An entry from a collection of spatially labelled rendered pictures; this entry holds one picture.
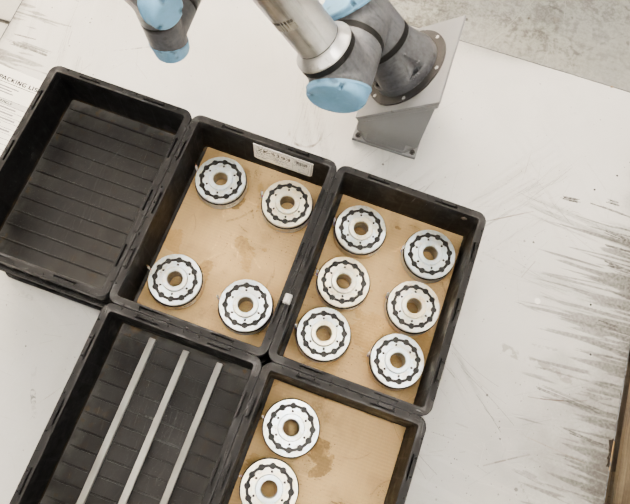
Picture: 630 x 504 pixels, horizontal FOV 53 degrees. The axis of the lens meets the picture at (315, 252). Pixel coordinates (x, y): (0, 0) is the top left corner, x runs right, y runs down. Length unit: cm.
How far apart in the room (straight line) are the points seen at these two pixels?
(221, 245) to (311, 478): 47
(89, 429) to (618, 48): 234
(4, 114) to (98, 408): 75
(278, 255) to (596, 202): 77
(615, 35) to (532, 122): 126
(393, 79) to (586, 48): 152
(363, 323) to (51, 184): 69
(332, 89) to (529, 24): 166
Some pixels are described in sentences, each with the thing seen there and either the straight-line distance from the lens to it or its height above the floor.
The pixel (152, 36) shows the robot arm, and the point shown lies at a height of 99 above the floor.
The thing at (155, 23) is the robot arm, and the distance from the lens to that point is 125.
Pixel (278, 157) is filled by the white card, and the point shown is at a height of 90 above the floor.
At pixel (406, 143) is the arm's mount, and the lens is 147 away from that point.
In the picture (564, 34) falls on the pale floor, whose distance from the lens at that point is 277.
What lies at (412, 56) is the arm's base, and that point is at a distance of 134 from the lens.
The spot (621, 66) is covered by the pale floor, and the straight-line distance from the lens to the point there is 279.
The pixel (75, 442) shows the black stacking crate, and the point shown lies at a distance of 126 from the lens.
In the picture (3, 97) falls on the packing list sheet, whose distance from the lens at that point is 168.
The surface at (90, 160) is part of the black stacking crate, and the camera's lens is 139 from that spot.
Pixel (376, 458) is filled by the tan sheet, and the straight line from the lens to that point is 122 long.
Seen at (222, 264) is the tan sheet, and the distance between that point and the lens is 126.
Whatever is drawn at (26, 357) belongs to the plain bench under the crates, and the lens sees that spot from 144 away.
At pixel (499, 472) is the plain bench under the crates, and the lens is 141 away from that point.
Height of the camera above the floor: 203
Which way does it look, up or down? 72 degrees down
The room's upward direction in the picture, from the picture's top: 10 degrees clockwise
